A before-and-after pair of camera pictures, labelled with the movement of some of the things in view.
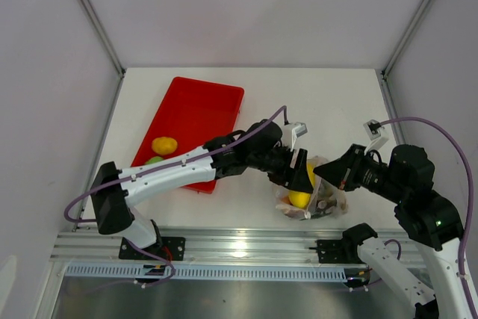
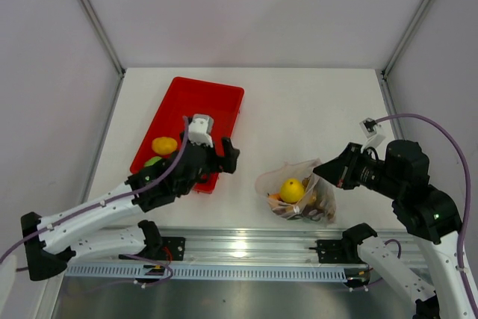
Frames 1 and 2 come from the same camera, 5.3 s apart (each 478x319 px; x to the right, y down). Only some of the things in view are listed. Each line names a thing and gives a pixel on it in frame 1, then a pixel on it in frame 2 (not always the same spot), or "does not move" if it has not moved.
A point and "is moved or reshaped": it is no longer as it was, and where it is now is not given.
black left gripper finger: (298, 178) → (230, 156)
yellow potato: (164, 145) does not move
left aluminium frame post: (93, 15) does not move
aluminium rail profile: (202, 246) does not move
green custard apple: (154, 159) does not move
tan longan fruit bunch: (326, 199) → (317, 208)
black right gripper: (342, 171) does not move
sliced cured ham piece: (295, 211) → (311, 212)
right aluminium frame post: (416, 16) does not move
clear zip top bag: (327, 200) is moved or reshaped
